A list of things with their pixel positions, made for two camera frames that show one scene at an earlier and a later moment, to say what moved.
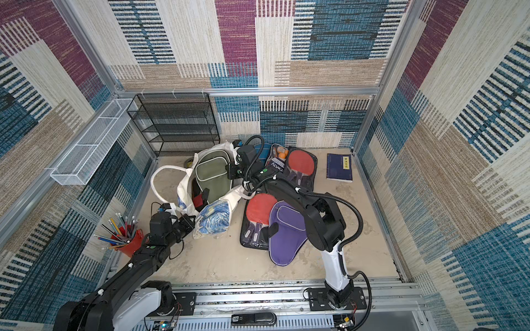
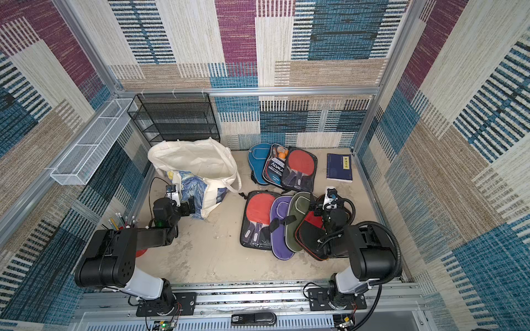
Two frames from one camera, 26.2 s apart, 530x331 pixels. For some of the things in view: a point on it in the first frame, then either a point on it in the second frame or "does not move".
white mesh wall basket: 79,164 does not move
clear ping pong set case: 277,157 does not move
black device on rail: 266,318 does not move
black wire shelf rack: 183,123 does not move
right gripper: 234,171 -> 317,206
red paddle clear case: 256,216 does not move
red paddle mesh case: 301,168 does not move
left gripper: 183,221 -> 186,212
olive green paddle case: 210,169 -> 298,207
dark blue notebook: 339,167 does not move
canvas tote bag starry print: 210,218 -> 202,168
